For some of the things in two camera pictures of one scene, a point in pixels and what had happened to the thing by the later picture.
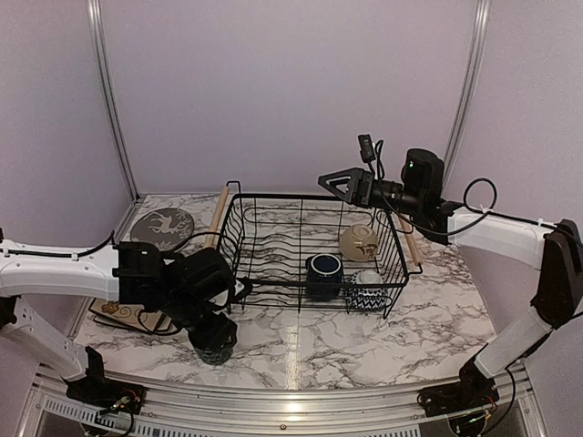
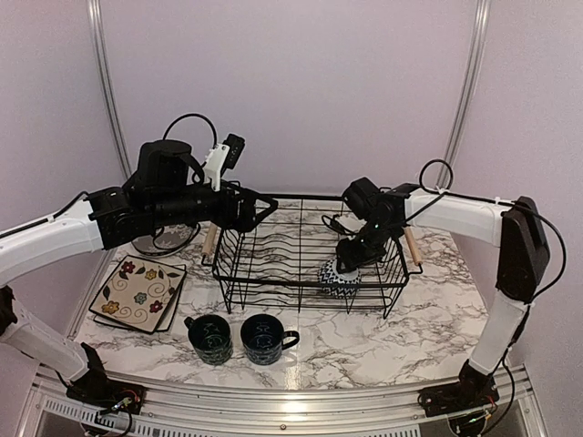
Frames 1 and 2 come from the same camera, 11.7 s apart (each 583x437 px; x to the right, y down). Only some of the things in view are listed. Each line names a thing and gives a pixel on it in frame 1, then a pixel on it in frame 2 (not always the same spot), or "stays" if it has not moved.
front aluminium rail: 385,412 stays
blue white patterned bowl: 366,298 → 338,284
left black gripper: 223,330 → 244,219
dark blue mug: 216,351 stays
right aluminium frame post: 472,67 stays
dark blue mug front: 324,276 → 264,339
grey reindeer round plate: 167,228 stays
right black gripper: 363,182 → 352,259
